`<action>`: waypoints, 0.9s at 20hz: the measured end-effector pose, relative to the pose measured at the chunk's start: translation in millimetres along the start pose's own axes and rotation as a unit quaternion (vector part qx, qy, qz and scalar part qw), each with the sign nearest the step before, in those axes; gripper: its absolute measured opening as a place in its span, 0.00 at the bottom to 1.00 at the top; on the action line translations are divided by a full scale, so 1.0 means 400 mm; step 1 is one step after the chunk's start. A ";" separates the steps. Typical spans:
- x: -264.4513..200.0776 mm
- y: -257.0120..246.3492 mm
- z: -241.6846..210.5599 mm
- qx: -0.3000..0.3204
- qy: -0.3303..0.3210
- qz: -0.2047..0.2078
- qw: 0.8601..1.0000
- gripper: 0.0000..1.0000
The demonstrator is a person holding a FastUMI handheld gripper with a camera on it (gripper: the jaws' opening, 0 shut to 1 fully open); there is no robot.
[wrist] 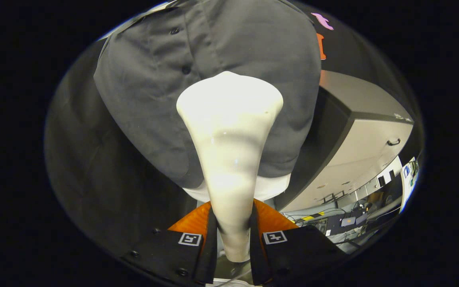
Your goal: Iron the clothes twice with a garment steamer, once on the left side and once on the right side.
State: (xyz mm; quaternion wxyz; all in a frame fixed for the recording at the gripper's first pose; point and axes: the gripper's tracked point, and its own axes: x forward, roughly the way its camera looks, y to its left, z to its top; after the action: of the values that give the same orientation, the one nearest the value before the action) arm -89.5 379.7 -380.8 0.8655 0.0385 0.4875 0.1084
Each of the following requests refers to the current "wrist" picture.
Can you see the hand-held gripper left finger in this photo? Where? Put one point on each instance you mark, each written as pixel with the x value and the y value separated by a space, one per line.
pixel 165 255

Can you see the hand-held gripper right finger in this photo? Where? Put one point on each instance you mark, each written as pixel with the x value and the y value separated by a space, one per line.
pixel 301 253

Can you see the white garment steamer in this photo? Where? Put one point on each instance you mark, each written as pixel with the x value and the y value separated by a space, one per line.
pixel 229 135

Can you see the grey button shirt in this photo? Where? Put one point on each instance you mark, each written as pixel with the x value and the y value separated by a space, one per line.
pixel 150 103

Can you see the black electronics box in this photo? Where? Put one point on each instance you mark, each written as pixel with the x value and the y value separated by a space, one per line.
pixel 341 225

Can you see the white mannequin torso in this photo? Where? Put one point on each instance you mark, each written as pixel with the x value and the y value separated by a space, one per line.
pixel 273 189

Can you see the white low shelf unit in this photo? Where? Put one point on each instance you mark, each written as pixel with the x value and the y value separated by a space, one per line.
pixel 385 177

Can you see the grey cabinet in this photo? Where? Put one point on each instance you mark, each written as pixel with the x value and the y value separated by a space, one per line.
pixel 365 139

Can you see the white cluttered desk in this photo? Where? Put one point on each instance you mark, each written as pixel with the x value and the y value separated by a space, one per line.
pixel 408 179

